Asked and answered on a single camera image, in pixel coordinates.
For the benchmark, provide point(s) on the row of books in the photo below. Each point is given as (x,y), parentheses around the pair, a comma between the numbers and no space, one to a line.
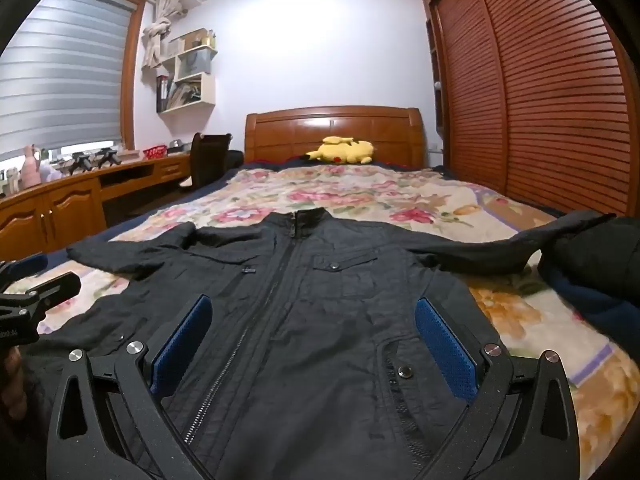
(185,95)

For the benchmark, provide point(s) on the yellow plush toy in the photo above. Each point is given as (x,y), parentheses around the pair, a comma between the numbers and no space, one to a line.
(345,151)

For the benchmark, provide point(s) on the navy fleece cloth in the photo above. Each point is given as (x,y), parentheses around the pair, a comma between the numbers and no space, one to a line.
(590,300)

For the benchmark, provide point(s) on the silver pot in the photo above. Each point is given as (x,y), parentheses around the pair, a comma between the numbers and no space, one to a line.
(177,146)

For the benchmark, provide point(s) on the grey paper bag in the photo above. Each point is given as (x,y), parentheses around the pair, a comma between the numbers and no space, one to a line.
(195,64)

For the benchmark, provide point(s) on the white wall shelf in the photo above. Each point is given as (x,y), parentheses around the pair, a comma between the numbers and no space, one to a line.
(209,87)

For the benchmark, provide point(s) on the floral blanket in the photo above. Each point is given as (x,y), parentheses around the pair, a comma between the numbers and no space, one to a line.
(350,195)

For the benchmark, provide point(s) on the pink vase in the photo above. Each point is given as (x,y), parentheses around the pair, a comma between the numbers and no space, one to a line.
(31,170)

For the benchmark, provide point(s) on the wooden desk cabinet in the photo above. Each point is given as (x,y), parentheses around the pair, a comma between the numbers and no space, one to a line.
(70,205)

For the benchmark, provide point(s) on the black tripod stand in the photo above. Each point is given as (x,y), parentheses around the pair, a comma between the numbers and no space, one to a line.
(108,156)
(82,162)

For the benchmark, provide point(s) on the wooden bed headboard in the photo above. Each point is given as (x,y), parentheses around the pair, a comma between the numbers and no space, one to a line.
(280,135)

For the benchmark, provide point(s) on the dark chair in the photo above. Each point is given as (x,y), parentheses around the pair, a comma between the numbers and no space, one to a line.
(210,160)

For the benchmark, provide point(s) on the grey window blind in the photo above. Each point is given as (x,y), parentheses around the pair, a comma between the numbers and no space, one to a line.
(60,85)

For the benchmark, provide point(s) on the black crinkled zip jacket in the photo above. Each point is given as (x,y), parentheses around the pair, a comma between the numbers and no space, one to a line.
(300,310)

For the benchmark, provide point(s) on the person's left hand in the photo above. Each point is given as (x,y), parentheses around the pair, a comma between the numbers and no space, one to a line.
(11,382)

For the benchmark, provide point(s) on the tied beige curtain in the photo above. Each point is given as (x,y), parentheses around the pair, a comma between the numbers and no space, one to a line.
(155,35)

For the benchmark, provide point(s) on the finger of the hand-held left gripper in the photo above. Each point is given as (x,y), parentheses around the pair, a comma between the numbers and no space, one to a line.
(50,290)
(30,263)

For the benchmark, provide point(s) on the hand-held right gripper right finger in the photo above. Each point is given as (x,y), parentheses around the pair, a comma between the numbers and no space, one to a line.
(445,350)

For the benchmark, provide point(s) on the black binder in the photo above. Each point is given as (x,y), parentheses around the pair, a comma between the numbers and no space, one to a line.
(161,94)

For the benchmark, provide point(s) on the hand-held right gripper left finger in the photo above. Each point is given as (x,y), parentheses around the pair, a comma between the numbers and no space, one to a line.
(182,345)

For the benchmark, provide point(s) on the louvered wooden wardrobe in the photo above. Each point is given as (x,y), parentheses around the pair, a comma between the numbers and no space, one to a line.
(550,110)

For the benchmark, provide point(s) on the red basket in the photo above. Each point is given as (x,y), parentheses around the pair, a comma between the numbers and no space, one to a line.
(155,152)

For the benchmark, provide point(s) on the black nylon jacket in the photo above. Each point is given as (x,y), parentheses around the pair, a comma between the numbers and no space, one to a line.
(600,240)

